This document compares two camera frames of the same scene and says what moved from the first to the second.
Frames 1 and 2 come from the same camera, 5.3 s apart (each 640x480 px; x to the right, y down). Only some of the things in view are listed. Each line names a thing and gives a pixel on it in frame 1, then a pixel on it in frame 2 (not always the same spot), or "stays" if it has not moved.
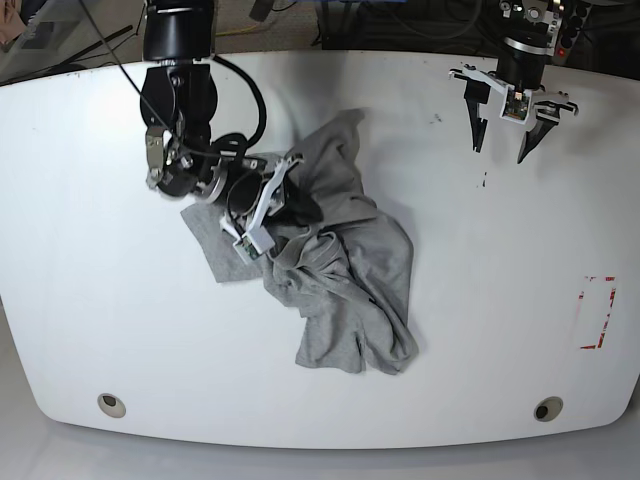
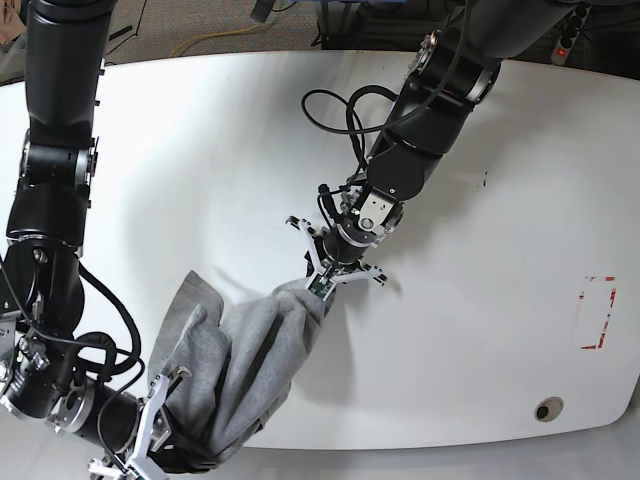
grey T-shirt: [349, 274] → [242, 356]
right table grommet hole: [548, 408] stays
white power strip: [572, 17] stays
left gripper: [296, 206] → [153, 429]
